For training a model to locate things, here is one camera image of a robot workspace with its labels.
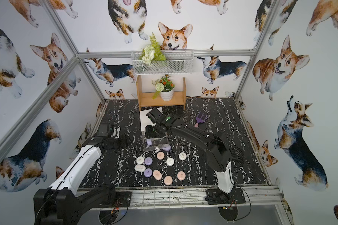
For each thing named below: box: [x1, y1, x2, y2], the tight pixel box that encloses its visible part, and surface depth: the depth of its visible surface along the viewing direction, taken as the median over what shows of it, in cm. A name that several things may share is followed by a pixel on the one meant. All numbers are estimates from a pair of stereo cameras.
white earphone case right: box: [178, 151, 187, 161], surface depth 90 cm
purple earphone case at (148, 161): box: [144, 157, 153, 166], surface depth 87 cm
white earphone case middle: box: [166, 157, 175, 166], surface depth 87 cm
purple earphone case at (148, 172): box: [143, 167, 153, 178], surface depth 83 cm
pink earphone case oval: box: [152, 169, 162, 181], surface depth 82 cm
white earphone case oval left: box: [134, 164, 146, 173], surface depth 85 cm
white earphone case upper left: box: [136, 156, 145, 165], surface depth 88 cm
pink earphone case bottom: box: [163, 175, 173, 186], surface depth 80 cm
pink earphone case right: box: [176, 170, 186, 181], surface depth 82 cm
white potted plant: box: [152, 74, 176, 102], surface depth 105 cm
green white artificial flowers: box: [139, 31, 167, 66], surface depth 82 cm
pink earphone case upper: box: [156, 151, 165, 160], surface depth 90 cm
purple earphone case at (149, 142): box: [146, 138, 153, 146], surface depth 83 cm
